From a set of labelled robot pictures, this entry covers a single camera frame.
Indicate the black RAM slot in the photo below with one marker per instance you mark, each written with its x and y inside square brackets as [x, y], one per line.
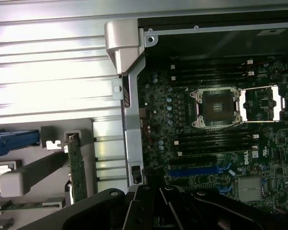
[216, 146]
[216, 135]
[216, 152]
[216, 141]
[206, 68]
[206, 78]
[206, 62]
[206, 73]

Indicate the grey parts rack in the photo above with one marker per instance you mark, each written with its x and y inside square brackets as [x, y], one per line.
[26, 177]

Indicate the long black expansion slot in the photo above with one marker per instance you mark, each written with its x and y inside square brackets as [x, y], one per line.
[194, 160]

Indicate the green motherboard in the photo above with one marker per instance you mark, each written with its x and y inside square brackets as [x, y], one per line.
[158, 100]

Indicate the blue expansion slot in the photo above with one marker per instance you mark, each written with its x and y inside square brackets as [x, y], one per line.
[192, 171]

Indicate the blue disk caddy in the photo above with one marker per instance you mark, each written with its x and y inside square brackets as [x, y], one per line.
[14, 141]

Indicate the green RAM stick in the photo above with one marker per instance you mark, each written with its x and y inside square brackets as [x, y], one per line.
[19, 206]

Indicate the metal socket cover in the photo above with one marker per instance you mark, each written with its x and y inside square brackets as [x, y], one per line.
[274, 95]

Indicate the silver chipset heatsink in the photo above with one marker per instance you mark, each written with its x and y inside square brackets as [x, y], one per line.
[250, 189]

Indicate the CPU socket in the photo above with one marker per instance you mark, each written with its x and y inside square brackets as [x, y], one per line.
[216, 107]

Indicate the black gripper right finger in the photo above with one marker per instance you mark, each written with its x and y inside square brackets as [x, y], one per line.
[206, 215]

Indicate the black open PC case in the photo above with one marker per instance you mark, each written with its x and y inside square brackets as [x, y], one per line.
[134, 134]

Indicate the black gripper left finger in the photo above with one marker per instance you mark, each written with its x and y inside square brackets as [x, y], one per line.
[86, 215]

